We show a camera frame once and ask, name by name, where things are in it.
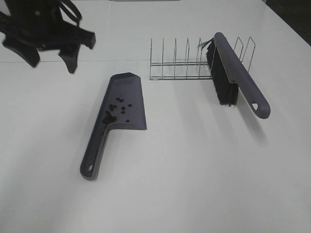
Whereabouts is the purple plastic dustpan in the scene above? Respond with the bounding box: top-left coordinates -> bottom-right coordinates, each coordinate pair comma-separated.
80,72 -> 147,180

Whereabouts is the chrome wire dish rack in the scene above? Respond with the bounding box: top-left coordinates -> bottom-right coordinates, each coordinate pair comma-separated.
148,36 -> 256,81

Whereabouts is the purple hand brush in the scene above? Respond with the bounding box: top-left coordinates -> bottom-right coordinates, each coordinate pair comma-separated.
206,32 -> 271,119

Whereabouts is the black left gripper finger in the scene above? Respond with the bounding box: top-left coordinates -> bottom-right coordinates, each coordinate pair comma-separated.
2,38 -> 40,67
58,43 -> 80,74

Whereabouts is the pile of coffee beans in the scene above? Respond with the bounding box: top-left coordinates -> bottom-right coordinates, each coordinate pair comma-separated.
102,97 -> 133,126

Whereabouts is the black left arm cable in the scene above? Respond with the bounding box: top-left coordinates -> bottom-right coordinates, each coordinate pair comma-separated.
58,0 -> 83,27

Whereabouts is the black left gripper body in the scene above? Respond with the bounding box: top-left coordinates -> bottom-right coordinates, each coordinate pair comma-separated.
0,0 -> 96,50

